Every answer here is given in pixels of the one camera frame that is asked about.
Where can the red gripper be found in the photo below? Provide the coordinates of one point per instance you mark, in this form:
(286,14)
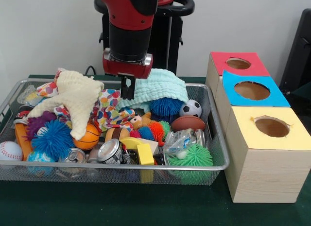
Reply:
(127,68)

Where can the colourful patterned cloth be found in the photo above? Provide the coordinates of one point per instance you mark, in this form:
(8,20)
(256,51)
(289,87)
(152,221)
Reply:
(112,109)

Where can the orange brown plush animal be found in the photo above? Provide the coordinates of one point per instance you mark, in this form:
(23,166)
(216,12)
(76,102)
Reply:
(140,121)

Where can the mint green waffle cloth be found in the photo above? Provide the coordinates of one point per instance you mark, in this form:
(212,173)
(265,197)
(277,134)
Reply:
(165,85)

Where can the blue spiky ball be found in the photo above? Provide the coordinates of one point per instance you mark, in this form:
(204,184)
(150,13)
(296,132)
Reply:
(166,107)

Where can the cream yellow waffle cloth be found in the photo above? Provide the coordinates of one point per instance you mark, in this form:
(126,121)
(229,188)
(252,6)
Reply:
(77,99)

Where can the blue fuzzy ball with eyes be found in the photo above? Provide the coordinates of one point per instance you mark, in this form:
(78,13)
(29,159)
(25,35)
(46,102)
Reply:
(52,139)

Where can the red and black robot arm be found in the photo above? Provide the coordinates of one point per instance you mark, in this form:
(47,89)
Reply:
(129,26)

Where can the wooden box with three holes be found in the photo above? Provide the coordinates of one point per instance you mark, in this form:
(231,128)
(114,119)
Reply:
(267,172)

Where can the small orange basketball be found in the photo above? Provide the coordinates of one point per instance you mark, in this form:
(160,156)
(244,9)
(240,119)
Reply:
(90,138)

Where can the small black white soccer ball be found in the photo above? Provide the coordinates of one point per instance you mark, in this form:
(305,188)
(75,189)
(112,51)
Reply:
(190,108)

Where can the yellow plastic block toy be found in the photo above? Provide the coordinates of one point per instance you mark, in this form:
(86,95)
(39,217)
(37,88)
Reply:
(145,153)

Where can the brown toy football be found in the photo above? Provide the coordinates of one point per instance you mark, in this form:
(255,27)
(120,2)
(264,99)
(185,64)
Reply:
(188,123)

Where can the green spiky ball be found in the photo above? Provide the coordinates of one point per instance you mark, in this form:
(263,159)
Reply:
(194,158)

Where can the dark green table cloth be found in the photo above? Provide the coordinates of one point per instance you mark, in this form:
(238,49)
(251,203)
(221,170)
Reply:
(121,206)

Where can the black chair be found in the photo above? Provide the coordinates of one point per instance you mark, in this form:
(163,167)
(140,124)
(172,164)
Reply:
(299,51)

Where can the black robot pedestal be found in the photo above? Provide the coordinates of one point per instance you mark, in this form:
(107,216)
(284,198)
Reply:
(167,41)

